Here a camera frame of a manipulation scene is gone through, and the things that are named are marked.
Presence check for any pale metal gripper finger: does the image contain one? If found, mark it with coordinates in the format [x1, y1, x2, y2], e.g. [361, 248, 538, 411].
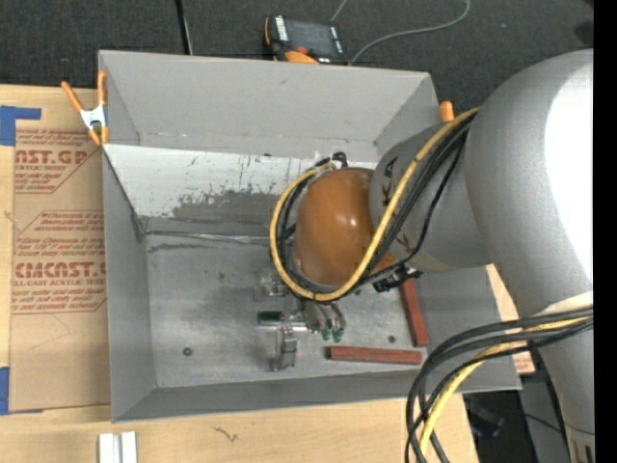
[268, 326, 298, 372]
[253, 277, 286, 304]

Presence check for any grey metal bin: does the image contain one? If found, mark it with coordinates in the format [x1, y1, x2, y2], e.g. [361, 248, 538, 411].
[97, 49, 524, 423]

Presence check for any red-brown flat block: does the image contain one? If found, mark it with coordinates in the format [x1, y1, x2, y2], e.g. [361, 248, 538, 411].
[325, 345, 423, 367]
[398, 277, 430, 348]

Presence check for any brown cardboard board, red print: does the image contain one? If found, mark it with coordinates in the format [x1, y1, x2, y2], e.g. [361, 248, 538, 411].
[0, 83, 537, 415]

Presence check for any black cylinder on white bracket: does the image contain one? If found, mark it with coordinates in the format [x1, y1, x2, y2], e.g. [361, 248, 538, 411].
[372, 264, 424, 294]

